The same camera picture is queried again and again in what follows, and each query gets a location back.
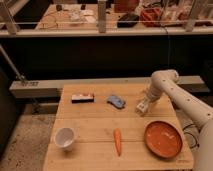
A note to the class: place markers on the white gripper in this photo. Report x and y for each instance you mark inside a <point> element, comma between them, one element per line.
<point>144,105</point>

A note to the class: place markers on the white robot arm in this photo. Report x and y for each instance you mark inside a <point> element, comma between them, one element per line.
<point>165,81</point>

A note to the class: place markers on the white ceramic bowl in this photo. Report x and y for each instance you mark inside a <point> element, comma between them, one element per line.
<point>64,138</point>

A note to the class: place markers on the orange plate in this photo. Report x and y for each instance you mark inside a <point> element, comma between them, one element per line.
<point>163,139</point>

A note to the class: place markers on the orange carrot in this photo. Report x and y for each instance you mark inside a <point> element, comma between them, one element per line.
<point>117,140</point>

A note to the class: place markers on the black bag on shelf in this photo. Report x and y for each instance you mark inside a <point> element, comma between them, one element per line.
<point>128,20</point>

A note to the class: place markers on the orange tool on shelf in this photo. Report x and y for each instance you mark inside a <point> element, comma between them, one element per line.
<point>149,16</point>

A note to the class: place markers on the grey metal rail beam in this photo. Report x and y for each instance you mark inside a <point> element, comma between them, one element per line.
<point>53,88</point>

